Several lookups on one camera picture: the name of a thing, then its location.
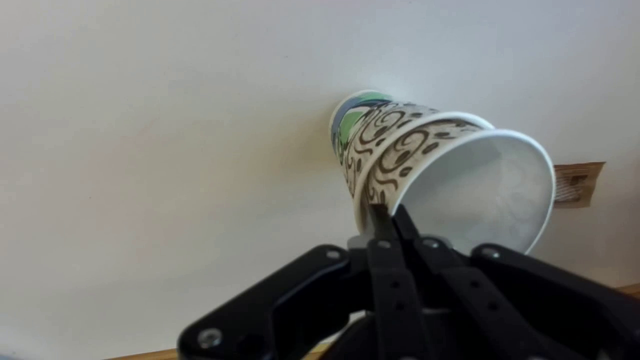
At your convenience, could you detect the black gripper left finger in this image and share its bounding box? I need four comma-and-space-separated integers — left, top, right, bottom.
176, 203, 430, 360

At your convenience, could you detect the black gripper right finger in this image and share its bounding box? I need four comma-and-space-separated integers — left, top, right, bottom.
392, 205, 640, 360

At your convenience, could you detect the small wooden box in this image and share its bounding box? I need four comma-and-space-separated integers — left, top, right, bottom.
551, 161, 607, 210

